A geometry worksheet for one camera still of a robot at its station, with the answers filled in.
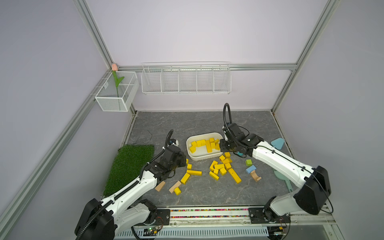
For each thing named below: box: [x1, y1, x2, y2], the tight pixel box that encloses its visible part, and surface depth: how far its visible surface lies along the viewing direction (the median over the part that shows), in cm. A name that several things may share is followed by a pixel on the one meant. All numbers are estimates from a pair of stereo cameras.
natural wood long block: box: [168, 180, 182, 194], surface depth 84 cm
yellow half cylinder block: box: [174, 187, 182, 196], surface depth 82 cm
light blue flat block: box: [246, 164, 257, 174], surface depth 90 cm
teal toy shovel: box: [271, 137, 285, 150], surface depth 104 cm
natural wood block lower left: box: [154, 180, 166, 192], surface depth 84 cm
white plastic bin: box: [186, 132, 223, 161], surface depth 101 cm
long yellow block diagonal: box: [228, 168, 242, 184], surface depth 88 cm
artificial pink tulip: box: [111, 63, 125, 98], surface depth 92 cm
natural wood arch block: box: [250, 170, 262, 182], surface depth 88 cm
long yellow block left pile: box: [186, 169, 203, 176], surface depth 88 cm
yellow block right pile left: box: [209, 171, 220, 181], surface depth 87 cm
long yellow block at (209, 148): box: [205, 140, 213, 153], surface depth 101 cm
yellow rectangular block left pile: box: [180, 172, 191, 185], surface depth 86 cm
